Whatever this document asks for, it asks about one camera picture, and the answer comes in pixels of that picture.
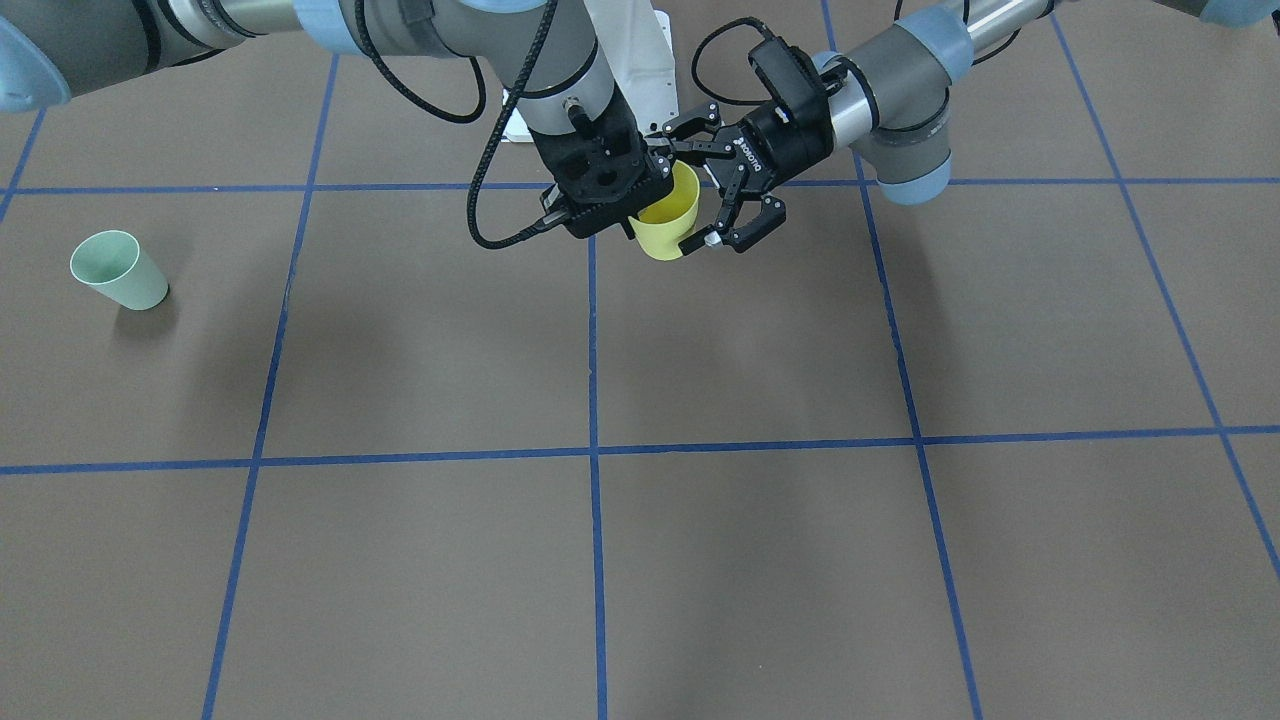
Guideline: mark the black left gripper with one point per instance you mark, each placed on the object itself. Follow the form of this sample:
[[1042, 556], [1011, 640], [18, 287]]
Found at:
[[778, 137]]

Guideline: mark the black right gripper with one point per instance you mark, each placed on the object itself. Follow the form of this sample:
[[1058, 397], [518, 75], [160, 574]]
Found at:
[[658, 158]]

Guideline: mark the yellow plastic cup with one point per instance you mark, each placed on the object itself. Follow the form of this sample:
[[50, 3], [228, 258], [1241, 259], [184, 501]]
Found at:
[[659, 229]]

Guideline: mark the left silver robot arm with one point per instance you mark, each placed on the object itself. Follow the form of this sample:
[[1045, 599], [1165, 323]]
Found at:
[[888, 99]]

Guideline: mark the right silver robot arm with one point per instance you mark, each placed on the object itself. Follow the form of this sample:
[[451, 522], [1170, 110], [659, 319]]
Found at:
[[56, 51]]

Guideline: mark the green plastic cup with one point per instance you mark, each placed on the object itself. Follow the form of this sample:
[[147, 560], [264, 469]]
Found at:
[[114, 264]]

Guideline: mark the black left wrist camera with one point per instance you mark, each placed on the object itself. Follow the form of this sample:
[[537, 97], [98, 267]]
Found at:
[[797, 92]]

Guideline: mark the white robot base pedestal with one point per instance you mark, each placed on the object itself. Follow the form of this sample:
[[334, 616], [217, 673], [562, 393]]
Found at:
[[631, 49]]

